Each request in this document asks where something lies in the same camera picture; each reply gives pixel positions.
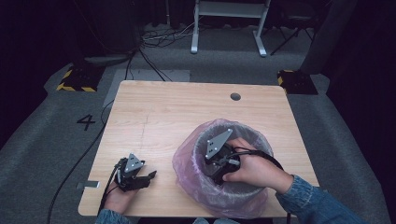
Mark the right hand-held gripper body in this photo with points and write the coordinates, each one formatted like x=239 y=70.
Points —
x=218 y=147

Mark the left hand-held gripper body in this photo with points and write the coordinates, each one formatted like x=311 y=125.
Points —
x=130 y=169

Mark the pink plastic trash bag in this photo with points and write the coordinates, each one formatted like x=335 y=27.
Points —
x=186 y=174

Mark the green trash bin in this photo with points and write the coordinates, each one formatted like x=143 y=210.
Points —
x=243 y=193

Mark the person's left hand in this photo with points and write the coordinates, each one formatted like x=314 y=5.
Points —
x=120 y=200

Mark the person's right hand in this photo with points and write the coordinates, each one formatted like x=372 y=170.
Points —
x=258 y=171

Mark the black yellow striped stand base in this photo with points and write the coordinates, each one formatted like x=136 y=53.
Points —
x=81 y=79
x=297 y=82

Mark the black tripod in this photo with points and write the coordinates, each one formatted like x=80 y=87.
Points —
x=291 y=34

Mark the grey table edge bracket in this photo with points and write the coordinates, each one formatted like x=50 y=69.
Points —
x=88 y=184

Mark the white metal stand frame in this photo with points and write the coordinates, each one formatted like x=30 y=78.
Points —
x=230 y=9

